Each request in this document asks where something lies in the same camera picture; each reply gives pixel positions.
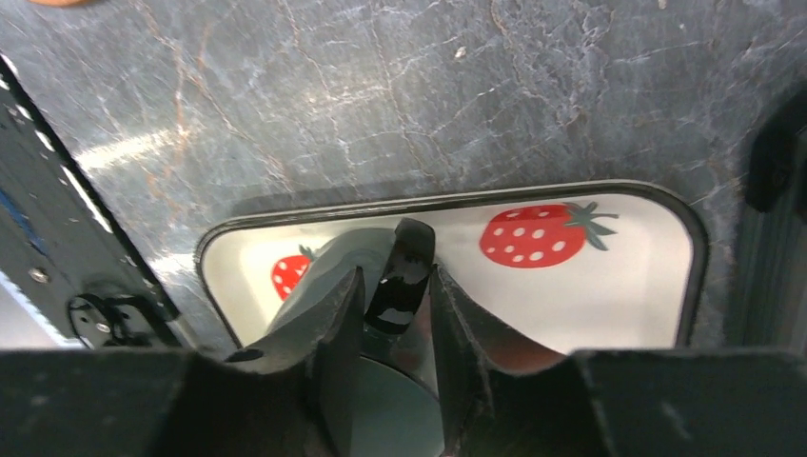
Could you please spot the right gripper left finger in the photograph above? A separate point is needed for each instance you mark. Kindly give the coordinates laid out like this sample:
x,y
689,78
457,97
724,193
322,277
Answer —
x,y
288,395

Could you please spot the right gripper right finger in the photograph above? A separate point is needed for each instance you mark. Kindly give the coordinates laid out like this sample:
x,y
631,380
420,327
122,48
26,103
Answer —
x,y
672,402

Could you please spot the grey green mug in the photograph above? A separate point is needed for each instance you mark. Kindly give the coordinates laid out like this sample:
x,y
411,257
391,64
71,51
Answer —
x,y
395,407

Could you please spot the orange coaster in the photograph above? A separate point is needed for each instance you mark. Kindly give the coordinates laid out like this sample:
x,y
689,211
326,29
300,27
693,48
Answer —
x,y
59,3

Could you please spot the white serving tray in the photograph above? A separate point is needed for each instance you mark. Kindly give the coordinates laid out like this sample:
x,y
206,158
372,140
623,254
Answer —
x,y
604,264

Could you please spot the black poker chip case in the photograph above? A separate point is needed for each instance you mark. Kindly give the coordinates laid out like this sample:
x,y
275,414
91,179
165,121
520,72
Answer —
x,y
769,293

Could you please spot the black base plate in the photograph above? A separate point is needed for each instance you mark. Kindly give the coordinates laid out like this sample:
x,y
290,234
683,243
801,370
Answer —
x,y
61,249

